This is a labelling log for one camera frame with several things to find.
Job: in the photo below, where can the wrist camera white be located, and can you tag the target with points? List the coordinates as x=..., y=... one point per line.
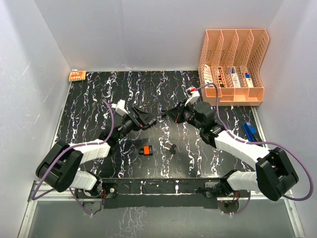
x=193, y=95
x=119, y=107

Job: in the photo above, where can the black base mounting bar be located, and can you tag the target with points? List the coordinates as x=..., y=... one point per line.
x=167, y=192

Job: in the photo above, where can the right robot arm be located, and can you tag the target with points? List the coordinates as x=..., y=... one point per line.
x=273, y=173

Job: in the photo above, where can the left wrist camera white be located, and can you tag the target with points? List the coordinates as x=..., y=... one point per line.
x=119, y=107

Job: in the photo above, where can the blue black stapler tool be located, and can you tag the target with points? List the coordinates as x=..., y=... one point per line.
x=251, y=133

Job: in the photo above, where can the blue red white box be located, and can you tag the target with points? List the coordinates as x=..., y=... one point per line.
x=249, y=80

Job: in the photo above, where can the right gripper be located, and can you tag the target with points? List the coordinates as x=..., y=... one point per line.
x=176, y=115

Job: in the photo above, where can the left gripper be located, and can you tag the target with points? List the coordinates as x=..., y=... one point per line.
x=146, y=118

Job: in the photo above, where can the dark markers in organizer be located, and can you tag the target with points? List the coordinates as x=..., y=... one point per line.
x=220, y=77

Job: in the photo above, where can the small orange card box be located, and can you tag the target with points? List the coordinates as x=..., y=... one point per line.
x=77, y=76

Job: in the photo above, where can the orange plastic file organizer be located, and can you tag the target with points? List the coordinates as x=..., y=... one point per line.
x=231, y=58

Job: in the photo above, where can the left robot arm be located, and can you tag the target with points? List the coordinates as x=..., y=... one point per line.
x=60, y=167

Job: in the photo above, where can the white box in organizer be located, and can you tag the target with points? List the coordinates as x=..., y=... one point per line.
x=207, y=75

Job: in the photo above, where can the white blue tube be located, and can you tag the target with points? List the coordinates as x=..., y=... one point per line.
x=234, y=80

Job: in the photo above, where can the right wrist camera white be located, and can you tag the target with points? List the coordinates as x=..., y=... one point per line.
x=193, y=95

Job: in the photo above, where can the orange black padlock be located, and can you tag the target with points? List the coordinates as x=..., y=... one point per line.
x=146, y=150

